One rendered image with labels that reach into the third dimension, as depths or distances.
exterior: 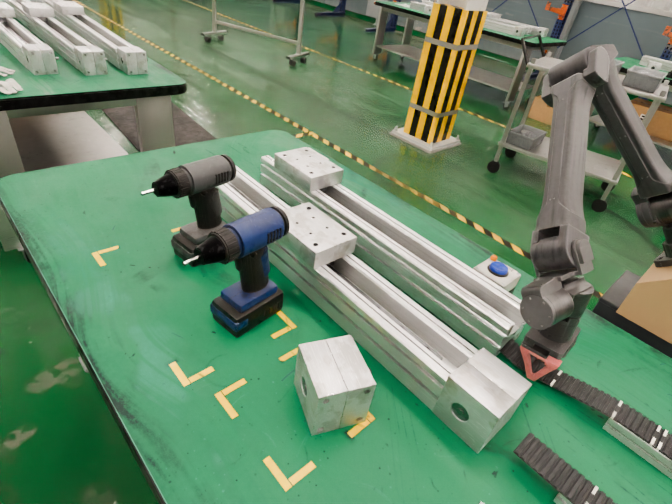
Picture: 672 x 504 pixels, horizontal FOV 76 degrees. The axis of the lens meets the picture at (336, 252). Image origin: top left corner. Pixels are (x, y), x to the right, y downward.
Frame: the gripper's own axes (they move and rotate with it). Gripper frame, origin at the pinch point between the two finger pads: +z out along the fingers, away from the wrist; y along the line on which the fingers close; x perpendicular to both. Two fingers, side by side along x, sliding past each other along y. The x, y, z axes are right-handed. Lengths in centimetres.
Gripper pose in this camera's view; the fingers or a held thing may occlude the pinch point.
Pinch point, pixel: (537, 368)
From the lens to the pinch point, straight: 91.9
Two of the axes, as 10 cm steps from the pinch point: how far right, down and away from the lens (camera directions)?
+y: -6.9, 3.2, -6.5
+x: 7.2, 4.0, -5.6
